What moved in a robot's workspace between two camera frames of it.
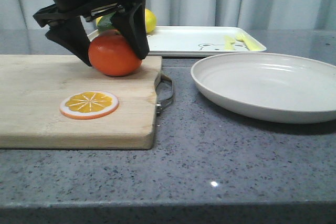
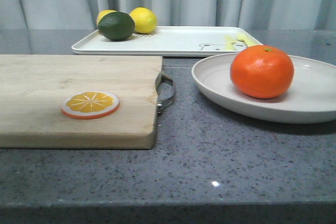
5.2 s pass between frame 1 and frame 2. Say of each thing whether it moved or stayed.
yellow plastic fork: stayed
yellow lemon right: stayed
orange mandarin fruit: moved
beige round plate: stayed
